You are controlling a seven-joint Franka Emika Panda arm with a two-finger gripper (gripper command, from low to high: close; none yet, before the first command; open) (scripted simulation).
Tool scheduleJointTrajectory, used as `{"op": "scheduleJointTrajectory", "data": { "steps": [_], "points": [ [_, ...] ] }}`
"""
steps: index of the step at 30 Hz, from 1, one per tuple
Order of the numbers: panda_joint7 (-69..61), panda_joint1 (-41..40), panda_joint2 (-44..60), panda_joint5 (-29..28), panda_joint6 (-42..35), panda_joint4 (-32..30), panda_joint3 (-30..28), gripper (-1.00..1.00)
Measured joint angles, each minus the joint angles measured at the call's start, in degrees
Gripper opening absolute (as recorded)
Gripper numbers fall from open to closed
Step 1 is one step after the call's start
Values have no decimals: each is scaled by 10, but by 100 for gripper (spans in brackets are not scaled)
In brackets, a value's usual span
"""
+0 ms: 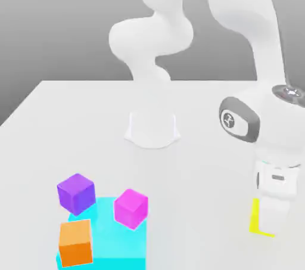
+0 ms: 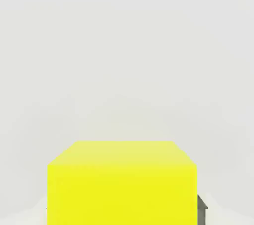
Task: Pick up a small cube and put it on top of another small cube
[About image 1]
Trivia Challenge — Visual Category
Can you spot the small magenta cube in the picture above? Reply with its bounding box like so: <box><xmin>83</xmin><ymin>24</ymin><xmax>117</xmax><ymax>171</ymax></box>
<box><xmin>113</xmin><ymin>188</ymin><xmax>149</xmax><ymax>231</ymax></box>

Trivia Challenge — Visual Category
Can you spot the small yellow cube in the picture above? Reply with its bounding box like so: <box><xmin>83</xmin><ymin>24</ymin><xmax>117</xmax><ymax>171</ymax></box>
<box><xmin>248</xmin><ymin>197</ymin><xmax>276</xmax><ymax>238</ymax></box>

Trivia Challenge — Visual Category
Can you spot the small purple cube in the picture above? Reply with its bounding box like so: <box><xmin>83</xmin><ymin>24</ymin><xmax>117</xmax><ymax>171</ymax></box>
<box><xmin>56</xmin><ymin>172</ymin><xmax>97</xmax><ymax>218</ymax></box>

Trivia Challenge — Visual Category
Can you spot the large cyan box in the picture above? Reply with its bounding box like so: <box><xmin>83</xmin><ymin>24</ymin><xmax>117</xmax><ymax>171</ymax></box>
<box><xmin>55</xmin><ymin>197</ymin><xmax>147</xmax><ymax>270</ymax></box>

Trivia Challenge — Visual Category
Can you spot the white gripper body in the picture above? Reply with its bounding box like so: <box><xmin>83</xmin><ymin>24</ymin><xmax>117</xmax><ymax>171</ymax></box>
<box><xmin>258</xmin><ymin>195</ymin><xmax>291</xmax><ymax>235</ymax></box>

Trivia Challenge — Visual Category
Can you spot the small orange cube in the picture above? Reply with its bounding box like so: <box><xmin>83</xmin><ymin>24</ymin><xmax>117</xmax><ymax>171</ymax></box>
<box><xmin>58</xmin><ymin>219</ymin><xmax>94</xmax><ymax>269</ymax></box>

